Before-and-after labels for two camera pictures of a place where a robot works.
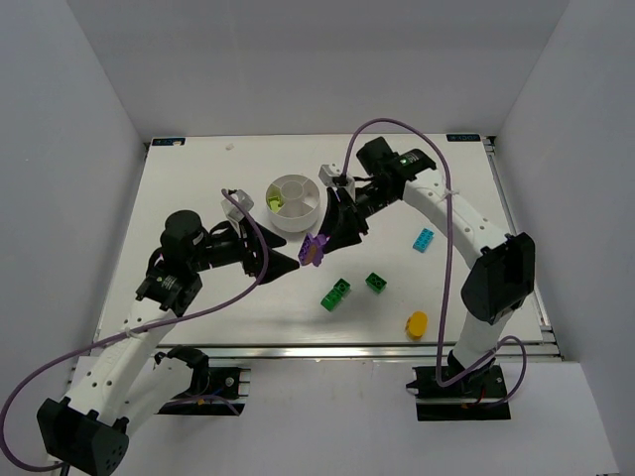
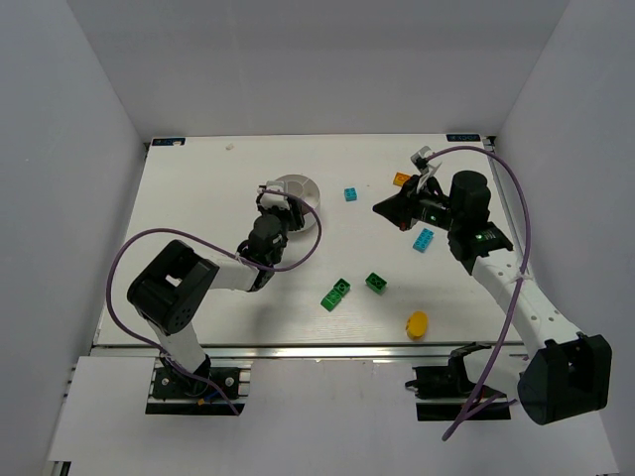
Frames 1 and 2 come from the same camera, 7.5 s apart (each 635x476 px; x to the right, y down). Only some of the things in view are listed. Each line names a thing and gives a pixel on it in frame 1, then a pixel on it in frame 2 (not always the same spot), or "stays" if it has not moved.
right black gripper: (350, 211) → (410, 202)
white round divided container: (301, 201) stays
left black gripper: (251, 249) → (294, 214)
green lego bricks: (340, 288) stays
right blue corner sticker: (462, 137) stays
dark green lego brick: (376, 282) stays
